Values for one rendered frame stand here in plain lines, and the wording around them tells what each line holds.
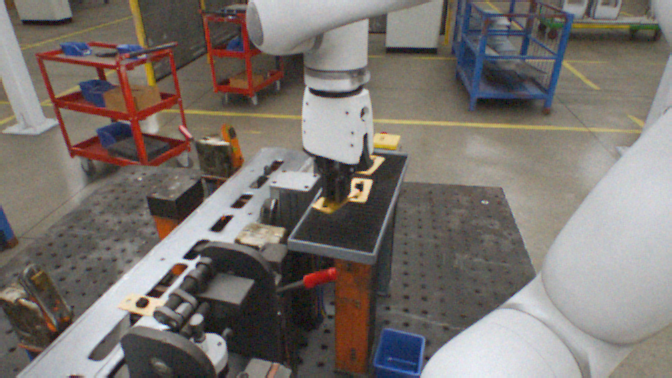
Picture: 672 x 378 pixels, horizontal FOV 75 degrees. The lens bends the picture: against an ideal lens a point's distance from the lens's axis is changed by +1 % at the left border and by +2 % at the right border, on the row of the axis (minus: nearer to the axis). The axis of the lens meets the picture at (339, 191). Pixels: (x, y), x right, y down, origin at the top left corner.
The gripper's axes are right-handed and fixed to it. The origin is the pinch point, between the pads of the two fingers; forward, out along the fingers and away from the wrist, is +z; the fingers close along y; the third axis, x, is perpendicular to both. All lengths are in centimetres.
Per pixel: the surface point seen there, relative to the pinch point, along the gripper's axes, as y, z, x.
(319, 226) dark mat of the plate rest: 2.3, 7.8, 1.6
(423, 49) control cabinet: 257, 116, -600
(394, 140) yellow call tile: 9.1, 7.8, -36.5
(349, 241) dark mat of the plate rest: -4.0, 7.8, 2.2
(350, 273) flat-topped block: 1.8, 23.7, -7.1
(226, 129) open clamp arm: 59, 14, -29
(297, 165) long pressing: 41, 24, -38
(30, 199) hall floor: 289, 123, -44
